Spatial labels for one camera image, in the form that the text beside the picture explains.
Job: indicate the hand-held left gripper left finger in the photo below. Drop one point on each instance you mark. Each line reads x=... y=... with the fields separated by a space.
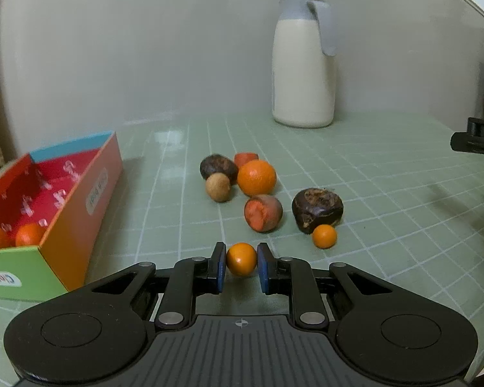
x=220 y=270

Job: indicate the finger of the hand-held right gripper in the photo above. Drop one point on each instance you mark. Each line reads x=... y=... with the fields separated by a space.
x=468 y=143

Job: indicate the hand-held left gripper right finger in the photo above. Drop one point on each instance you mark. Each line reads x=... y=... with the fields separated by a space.
x=263 y=271

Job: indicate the small orange kumquat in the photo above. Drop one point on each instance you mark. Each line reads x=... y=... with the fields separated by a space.
x=241 y=258
x=324 y=236

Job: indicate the red-orange peeled fruit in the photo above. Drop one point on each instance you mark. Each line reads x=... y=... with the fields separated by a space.
x=263 y=213

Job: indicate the brown round longan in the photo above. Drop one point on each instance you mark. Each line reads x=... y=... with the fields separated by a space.
x=217 y=187

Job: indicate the large orange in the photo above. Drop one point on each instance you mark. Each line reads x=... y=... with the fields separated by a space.
x=256 y=177

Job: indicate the colourful cardboard box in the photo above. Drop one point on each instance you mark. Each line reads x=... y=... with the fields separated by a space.
x=101 y=197

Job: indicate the dark purple passion fruit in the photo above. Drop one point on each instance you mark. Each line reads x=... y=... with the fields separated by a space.
x=217 y=165

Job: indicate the red fruit piece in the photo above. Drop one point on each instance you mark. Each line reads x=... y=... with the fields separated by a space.
x=245 y=158

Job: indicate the white thermos jug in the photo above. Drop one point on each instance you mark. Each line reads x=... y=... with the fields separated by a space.
x=302 y=72

